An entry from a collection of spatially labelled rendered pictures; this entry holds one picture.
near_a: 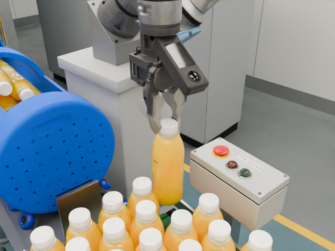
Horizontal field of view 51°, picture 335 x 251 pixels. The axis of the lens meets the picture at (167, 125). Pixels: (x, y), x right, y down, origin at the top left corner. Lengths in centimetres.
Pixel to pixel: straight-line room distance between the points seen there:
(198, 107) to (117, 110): 146
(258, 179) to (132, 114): 53
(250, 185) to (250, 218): 7
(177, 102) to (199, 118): 187
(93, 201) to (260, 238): 39
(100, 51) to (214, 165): 61
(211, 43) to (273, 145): 104
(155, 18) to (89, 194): 42
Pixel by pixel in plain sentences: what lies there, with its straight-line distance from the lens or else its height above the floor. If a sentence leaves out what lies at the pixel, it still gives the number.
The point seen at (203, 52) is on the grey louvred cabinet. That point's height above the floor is 80.
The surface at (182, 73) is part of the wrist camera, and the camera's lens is 57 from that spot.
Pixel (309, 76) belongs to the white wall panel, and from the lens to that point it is 346.
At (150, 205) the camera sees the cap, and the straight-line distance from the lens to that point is 68.
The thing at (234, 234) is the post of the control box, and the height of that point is 89.
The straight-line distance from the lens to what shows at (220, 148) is 80.
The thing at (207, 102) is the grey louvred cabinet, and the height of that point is 44.
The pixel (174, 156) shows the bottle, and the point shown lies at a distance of 70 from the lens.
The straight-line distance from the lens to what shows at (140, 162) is 126.
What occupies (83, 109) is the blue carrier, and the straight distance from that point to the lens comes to 79.
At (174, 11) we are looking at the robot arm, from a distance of 60.
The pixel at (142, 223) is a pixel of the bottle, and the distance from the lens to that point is 68.
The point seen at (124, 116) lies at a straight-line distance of 112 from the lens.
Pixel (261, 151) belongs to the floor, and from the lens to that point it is 281.
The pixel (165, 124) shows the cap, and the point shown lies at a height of 121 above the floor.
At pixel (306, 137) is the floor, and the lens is 310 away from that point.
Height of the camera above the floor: 156
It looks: 31 degrees down
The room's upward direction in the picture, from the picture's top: straight up
